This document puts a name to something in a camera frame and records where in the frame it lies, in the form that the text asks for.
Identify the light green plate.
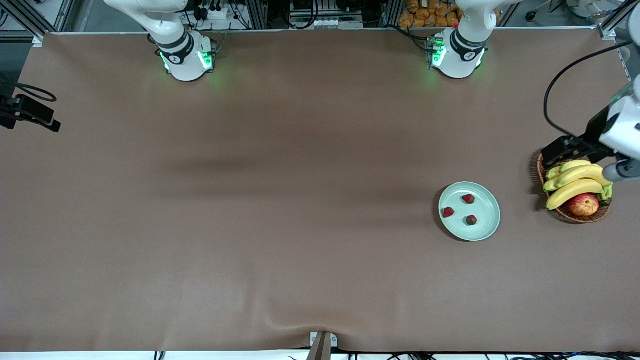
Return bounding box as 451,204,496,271
438,181,501,242

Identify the yellow banana bunch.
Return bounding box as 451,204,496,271
543,159,614,211

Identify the red apple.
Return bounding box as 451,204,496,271
568,193,600,217

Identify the brown wicker basket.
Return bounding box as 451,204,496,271
537,145,612,224

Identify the orange bread rolls pile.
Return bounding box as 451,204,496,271
398,0,463,29

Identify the brown table cloth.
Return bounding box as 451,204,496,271
0,27,640,353

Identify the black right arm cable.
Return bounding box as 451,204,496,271
0,79,58,103

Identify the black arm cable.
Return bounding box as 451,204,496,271
543,40,635,139
0,79,58,103

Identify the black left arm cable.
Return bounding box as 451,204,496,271
543,40,635,139

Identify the aluminium frame profile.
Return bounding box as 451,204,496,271
0,0,78,48
595,0,640,81

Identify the metal table bracket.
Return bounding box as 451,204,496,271
306,331,339,360

